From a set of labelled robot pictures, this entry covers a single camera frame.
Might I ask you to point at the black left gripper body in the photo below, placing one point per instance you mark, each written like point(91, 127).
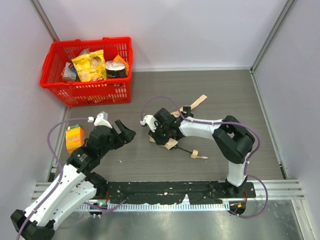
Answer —
point(116, 136)

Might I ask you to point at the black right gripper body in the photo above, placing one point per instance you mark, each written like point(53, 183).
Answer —
point(158, 135)

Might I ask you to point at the beige and black umbrella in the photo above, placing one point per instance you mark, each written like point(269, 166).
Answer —
point(182, 112)

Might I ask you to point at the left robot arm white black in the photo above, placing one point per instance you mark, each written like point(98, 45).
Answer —
point(75, 184)

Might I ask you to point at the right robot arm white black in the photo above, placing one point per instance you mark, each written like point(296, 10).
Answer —
point(233, 139)

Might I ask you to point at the orange juice carton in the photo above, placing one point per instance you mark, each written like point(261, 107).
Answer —
point(74, 137)

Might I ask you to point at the red plastic shopping basket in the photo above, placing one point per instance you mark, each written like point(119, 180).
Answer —
point(102, 92)

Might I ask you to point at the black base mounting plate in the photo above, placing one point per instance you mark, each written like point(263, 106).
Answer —
point(172, 192)

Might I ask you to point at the black cd spindle case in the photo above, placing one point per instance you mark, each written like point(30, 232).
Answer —
point(110, 72)

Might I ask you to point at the orange snack packet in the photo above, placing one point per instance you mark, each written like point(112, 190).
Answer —
point(120, 66)

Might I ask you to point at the yellow chips bag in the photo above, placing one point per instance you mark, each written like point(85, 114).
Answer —
point(90, 67)

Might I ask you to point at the grey small box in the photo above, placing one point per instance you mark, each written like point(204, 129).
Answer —
point(68, 74)

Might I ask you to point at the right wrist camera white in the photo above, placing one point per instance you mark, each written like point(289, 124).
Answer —
point(150, 121)

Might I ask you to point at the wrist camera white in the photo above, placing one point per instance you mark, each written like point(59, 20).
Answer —
point(101, 119)
point(150, 121)

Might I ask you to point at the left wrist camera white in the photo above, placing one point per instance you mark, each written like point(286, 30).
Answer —
point(101, 119)

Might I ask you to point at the white slotted cable duct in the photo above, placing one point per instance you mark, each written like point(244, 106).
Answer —
point(182, 207)

